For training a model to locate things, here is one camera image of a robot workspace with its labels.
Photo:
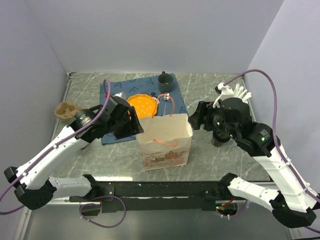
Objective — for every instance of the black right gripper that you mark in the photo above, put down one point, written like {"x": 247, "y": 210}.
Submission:
{"x": 204, "y": 108}

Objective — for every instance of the silver spoon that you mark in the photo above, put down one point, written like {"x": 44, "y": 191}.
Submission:
{"x": 166, "y": 98}

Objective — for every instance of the blue letter placemat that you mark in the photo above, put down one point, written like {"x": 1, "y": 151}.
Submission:
{"x": 145, "y": 85}

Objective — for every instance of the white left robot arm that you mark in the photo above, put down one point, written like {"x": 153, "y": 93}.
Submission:
{"x": 33, "y": 182}

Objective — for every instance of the brown cardboard cup carrier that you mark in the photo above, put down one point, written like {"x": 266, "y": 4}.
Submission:
{"x": 67, "y": 110}

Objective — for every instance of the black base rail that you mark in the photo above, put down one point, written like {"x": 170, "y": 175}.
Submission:
{"x": 166, "y": 195}

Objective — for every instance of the cream paper gift bag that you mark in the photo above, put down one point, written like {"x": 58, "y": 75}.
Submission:
{"x": 166, "y": 140}

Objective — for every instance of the bear figure coaster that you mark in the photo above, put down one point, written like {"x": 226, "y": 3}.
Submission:
{"x": 154, "y": 97}

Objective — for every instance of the dark translucent coffee cup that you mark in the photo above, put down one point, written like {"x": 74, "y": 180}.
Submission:
{"x": 219, "y": 141}

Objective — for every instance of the orange dotted plate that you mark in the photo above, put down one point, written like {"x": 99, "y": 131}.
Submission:
{"x": 145, "y": 106}

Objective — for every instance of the white wrapped straw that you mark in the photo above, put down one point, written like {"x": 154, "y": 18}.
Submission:
{"x": 246, "y": 97}
{"x": 239, "y": 91}

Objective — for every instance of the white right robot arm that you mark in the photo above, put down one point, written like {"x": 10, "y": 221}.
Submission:
{"x": 293, "y": 202}

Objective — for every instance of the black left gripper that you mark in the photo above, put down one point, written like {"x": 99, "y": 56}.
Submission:
{"x": 134, "y": 124}

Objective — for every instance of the dark green mug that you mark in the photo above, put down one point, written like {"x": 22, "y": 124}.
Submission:
{"x": 165, "y": 82}

